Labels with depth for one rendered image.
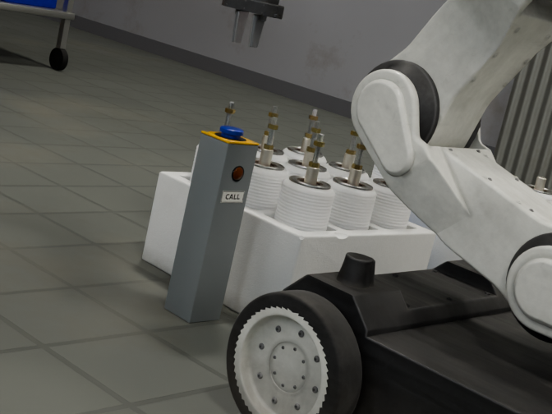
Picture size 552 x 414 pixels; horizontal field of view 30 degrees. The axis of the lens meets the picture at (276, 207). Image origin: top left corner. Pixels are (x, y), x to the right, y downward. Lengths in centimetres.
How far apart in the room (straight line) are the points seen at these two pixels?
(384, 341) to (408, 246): 65
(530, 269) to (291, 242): 52
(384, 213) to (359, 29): 332
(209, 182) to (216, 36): 422
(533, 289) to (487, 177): 19
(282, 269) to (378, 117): 40
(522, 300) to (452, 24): 40
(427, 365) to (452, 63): 43
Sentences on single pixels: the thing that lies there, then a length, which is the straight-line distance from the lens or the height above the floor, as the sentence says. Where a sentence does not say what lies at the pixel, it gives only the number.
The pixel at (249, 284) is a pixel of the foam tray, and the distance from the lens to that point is 180.
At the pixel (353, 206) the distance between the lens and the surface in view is 185.
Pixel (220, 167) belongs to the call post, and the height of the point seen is 27.
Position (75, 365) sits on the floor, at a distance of 148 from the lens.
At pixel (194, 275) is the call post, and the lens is 171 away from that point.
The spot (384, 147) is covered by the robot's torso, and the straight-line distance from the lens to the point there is 145.
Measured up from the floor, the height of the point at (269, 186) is 22.
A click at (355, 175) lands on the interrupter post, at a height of 27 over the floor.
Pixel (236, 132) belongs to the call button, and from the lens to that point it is 167.
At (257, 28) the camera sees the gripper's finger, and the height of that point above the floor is 49.
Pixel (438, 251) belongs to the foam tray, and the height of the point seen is 10.
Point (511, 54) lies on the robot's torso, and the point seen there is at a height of 55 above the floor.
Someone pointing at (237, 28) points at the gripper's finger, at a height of 48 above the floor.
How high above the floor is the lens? 58
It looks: 12 degrees down
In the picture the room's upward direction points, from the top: 13 degrees clockwise
